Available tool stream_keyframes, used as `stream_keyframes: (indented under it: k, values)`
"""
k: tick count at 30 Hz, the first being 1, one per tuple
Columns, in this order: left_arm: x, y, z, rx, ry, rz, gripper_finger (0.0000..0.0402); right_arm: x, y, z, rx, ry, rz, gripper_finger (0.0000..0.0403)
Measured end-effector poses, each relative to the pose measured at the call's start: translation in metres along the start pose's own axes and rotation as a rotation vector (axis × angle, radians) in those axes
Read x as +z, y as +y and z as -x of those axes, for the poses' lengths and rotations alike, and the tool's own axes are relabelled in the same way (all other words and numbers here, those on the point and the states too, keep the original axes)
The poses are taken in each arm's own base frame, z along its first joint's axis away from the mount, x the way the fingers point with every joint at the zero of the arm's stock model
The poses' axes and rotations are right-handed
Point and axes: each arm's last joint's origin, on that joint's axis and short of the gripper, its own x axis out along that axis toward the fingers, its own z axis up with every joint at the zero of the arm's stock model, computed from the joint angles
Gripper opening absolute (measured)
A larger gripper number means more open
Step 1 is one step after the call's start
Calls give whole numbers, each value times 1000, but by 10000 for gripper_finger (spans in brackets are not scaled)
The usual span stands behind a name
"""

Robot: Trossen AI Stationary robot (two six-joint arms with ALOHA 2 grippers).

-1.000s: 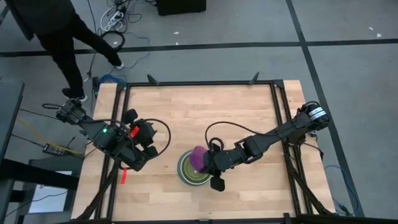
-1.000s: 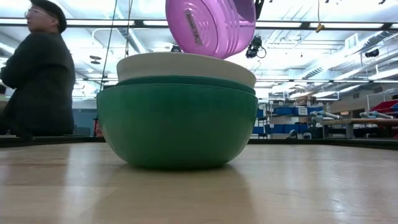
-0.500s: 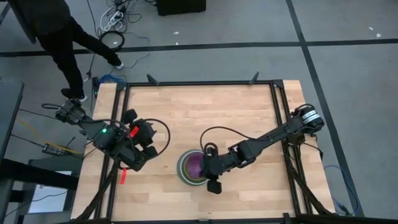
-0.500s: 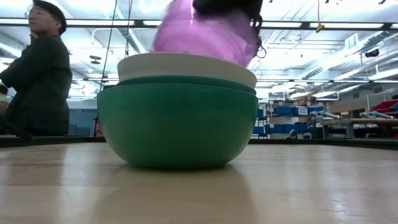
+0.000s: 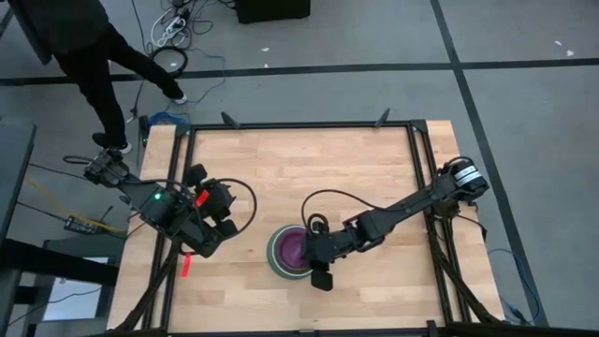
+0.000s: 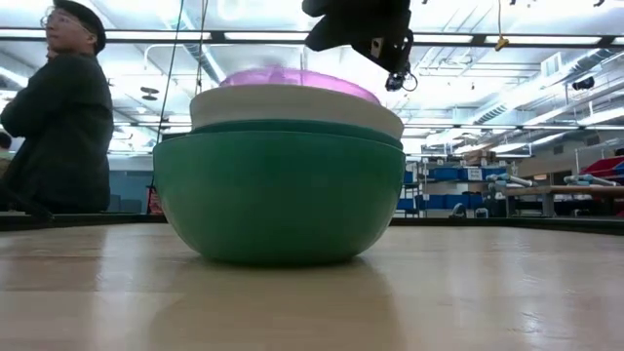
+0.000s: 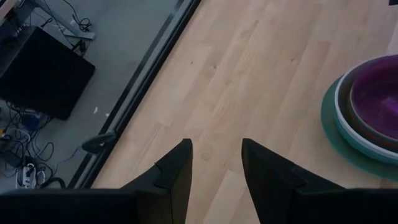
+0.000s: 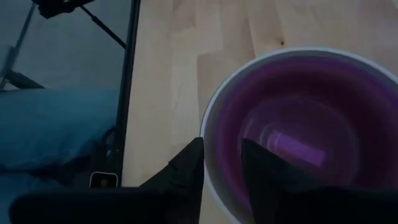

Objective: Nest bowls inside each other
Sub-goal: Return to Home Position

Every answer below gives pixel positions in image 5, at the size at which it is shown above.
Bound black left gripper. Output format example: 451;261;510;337
183;163;240;240

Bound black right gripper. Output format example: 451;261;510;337
302;213;360;293

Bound purple bowl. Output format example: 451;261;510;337
279;230;311;271

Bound large green bowl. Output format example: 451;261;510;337
266;224;315;281

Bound white power strip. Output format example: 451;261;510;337
150;13;189;48

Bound person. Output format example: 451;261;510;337
7;0;189;154

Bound dark side desk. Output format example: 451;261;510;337
0;120;38;247

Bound black box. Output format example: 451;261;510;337
234;0;313;25

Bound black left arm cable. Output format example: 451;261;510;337
215;177;258;238

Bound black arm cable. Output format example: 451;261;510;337
215;177;258;238
299;188;381;231

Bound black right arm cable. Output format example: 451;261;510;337
299;188;381;231

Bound blue cable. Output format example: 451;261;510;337
486;247;544;327
148;110;189;127

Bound black aluminium table frame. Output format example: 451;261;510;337
110;108;504;337

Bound coiled black cable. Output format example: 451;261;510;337
149;45;190;77

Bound yellow cable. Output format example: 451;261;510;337
25;176;124;234

